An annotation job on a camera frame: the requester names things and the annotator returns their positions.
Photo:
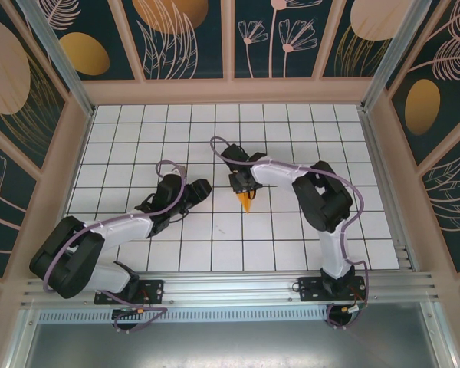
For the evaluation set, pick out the orange cloth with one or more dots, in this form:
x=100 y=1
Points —
x=247 y=205

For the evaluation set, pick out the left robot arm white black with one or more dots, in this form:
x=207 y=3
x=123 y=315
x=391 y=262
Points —
x=122 y=230

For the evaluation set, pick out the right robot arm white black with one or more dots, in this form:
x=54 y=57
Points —
x=276 y=174

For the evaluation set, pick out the grey metal sheet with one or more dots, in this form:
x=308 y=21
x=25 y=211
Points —
x=230 y=345

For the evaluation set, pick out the yellow power connector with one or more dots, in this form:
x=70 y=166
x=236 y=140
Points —
x=140 y=310
x=346 y=308

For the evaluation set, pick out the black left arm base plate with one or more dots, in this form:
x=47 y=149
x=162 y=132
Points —
x=155 y=287

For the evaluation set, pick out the aluminium mounting rail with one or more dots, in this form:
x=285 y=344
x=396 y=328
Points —
x=230 y=287

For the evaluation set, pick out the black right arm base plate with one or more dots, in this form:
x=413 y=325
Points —
x=308 y=289

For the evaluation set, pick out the aluminium side rail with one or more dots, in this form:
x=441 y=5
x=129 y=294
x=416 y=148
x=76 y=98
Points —
x=373 y=145

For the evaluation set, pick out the aluminium frame post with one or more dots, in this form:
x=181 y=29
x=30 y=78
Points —
x=392 y=53
x=62 y=57

